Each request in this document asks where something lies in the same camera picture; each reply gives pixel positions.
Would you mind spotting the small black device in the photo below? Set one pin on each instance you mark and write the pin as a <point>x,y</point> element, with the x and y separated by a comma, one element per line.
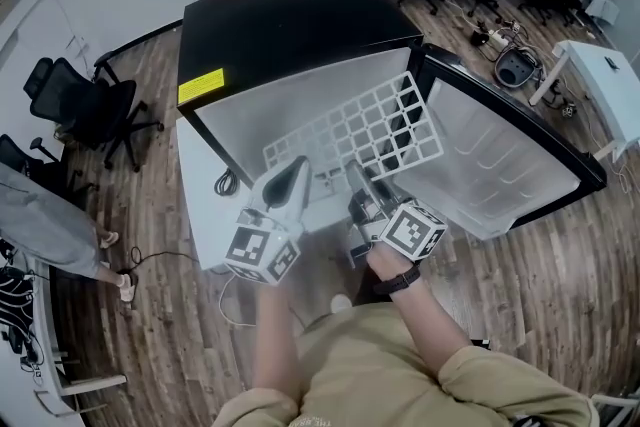
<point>611,62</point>

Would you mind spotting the white power strip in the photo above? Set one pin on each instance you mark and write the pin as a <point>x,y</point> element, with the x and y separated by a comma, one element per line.
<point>499,37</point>

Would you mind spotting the person's left forearm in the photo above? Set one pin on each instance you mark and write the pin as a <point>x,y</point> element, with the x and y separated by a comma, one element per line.
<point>277,345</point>

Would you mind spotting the beige shirt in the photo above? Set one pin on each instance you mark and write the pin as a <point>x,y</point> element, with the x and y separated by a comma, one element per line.
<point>390,380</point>

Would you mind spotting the white low platform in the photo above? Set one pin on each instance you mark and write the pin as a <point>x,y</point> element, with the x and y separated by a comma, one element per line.
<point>200,205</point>

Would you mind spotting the white wire fridge shelf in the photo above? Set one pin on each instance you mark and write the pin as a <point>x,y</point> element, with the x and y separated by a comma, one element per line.
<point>411,127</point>

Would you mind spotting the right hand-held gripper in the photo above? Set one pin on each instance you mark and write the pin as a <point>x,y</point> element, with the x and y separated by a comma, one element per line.
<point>412,230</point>

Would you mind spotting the person's right forearm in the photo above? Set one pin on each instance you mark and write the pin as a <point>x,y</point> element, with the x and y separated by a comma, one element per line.
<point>425,330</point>

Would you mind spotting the person's right hand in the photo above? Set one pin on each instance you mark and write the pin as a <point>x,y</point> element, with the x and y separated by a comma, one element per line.
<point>387,262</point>

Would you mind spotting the black wristwatch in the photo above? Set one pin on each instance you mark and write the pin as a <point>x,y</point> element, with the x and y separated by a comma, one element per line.
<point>400,281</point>

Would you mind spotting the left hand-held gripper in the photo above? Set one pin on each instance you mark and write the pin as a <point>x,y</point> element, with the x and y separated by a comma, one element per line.
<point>260,245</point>

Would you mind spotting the white desk with metal legs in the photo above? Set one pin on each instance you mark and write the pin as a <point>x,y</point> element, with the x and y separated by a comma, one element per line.
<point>600,85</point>

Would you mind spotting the white shoe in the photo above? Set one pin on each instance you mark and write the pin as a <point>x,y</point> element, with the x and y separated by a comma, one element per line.
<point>340,303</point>

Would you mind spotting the black power adapter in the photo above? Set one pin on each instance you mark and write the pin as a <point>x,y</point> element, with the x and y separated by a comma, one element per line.
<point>551,92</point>

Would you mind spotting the yellow warning label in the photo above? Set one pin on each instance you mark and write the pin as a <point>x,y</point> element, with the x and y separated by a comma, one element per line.
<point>201,86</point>

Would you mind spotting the detached grey chair seat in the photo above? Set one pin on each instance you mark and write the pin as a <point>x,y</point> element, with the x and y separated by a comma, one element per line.
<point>517,70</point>

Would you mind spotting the black mini fridge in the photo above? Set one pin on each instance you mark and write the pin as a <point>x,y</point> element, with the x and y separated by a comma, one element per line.
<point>290,15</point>

